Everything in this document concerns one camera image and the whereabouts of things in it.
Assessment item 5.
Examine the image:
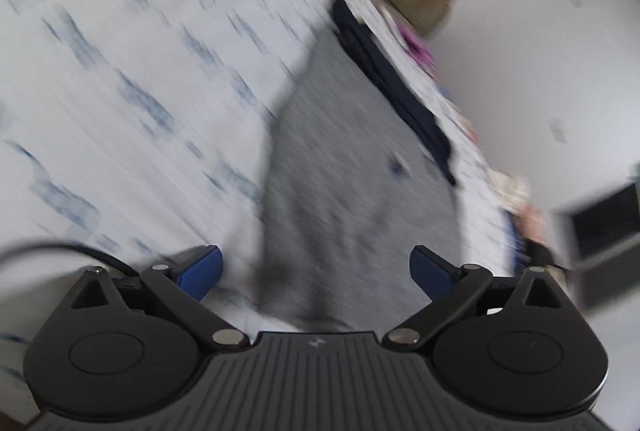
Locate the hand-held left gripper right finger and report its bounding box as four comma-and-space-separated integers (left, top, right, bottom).
381, 245, 567, 354

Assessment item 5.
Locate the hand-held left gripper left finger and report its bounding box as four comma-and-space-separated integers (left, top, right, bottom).
67, 244, 252, 355

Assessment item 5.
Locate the grey sweater with navy sleeves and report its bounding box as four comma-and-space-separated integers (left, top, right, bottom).
259, 0, 462, 333

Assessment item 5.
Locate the dark clothes pile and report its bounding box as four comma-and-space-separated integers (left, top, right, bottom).
524, 240, 557, 268

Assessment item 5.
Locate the blue garment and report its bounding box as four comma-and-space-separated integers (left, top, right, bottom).
501, 216, 527, 258

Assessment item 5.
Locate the pink cloth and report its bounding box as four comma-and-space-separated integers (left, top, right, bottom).
517, 204, 549, 243

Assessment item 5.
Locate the white puffy jacket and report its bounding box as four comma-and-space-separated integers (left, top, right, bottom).
490, 170, 532, 213

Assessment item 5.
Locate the dark window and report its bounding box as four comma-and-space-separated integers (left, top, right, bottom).
550, 175, 640, 273

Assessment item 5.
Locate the white quilt with blue script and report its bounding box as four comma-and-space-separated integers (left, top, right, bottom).
0, 0, 533, 417

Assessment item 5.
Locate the purple cloth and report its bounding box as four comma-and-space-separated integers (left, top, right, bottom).
397, 24, 439, 73

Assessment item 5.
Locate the thick black cable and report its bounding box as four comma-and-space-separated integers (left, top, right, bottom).
0, 237, 139, 280

